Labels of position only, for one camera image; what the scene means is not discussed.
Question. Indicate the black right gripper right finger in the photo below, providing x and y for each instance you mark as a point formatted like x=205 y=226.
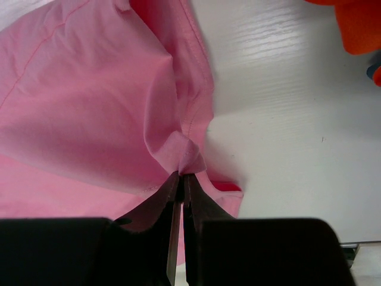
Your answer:
x=222 y=250

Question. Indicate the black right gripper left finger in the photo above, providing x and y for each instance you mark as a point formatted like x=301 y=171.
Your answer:
x=138 y=248

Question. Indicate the crumpled orange t-shirt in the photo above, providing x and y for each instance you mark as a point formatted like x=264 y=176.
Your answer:
x=359 y=25

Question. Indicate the grey-blue t-shirt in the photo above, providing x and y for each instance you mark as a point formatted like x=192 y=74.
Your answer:
x=371 y=70

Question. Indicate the light pink t-shirt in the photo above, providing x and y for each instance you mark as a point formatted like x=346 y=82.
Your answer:
x=100 y=102

